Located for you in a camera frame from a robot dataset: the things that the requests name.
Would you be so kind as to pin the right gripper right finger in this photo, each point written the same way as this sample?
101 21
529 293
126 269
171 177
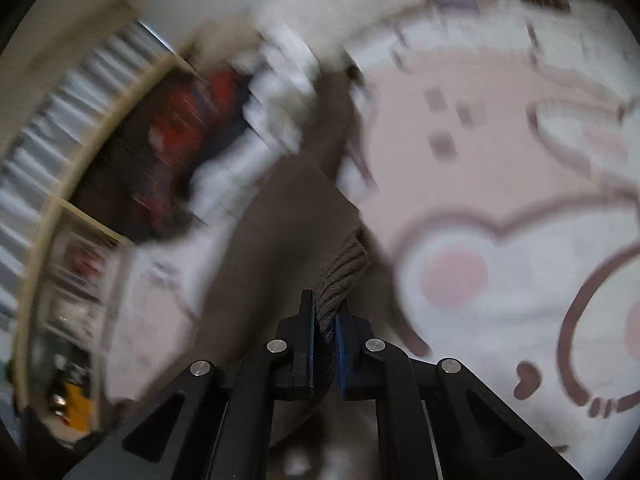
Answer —
436 421

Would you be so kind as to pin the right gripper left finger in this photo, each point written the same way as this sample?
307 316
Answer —
211 423

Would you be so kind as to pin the brown knit cardigan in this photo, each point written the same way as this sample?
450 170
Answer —
300 233

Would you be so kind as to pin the wooden headboard shelf left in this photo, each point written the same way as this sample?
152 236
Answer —
70 289

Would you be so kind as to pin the black garment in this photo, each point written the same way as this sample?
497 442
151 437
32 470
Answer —
107 190

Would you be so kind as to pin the grey curtain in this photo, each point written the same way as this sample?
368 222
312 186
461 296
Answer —
68 115

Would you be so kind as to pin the red plaid garment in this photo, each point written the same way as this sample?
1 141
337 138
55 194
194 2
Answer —
200 118

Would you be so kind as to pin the white garment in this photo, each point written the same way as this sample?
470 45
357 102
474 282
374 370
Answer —
281 72

